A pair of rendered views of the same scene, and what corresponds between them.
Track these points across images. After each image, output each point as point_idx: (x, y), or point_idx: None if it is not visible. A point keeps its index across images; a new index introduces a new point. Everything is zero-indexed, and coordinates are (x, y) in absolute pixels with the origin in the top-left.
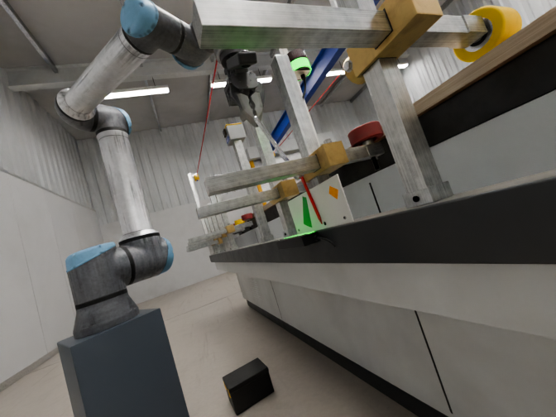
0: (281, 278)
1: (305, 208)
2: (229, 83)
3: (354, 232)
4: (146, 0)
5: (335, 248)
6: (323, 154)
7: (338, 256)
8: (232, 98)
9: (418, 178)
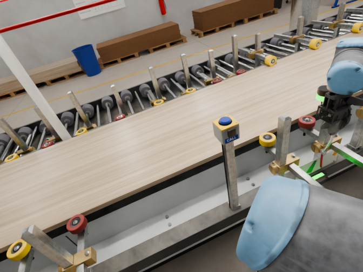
0: (240, 220)
1: (313, 165)
2: (351, 114)
3: (339, 164)
4: None
5: (326, 173)
6: (340, 141)
7: (326, 175)
8: (347, 122)
9: (360, 143)
